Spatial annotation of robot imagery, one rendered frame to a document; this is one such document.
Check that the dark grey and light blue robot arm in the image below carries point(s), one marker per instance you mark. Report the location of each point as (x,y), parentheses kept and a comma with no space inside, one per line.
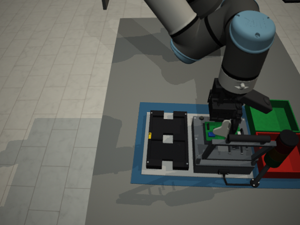
(198,29)

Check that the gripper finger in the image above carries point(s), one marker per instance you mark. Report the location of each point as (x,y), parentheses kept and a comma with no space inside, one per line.
(227,127)

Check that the red bin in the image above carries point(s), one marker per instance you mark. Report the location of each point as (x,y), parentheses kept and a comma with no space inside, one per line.
(289,169)

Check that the green bin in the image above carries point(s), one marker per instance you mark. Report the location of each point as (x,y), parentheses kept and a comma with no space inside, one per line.
(280,118)

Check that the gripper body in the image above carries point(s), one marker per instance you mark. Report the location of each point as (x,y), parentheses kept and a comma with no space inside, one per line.
(223,105)

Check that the green circuit board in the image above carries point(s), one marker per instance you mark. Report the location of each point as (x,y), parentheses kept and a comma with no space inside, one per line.
(209,126)

